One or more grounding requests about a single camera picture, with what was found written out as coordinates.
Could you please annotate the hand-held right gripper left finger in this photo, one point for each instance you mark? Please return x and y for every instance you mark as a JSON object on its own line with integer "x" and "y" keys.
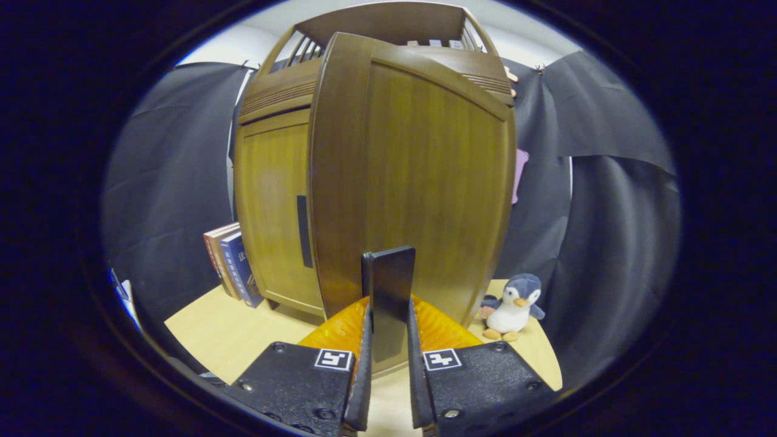
{"x": 359, "y": 376}

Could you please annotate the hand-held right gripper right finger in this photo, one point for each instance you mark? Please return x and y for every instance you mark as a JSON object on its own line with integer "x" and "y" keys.
{"x": 419, "y": 388}

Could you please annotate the wooden shoe cabinet door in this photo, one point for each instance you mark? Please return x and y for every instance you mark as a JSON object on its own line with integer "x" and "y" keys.
{"x": 273, "y": 212}
{"x": 425, "y": 182}

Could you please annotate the wooden double-door shoe cabinet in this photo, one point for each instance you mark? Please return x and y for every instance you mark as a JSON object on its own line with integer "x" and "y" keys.
{"x": 376, "y": 21}

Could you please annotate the penguin plush toy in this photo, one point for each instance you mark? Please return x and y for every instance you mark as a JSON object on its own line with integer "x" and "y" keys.
{"x": 513, "y": 309}

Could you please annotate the blue book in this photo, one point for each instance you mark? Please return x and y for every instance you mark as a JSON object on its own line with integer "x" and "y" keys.
{"x": 243, "y": 273}

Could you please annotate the red book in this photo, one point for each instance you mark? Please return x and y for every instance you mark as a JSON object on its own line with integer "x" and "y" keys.
{"x": 211, "y": 249}

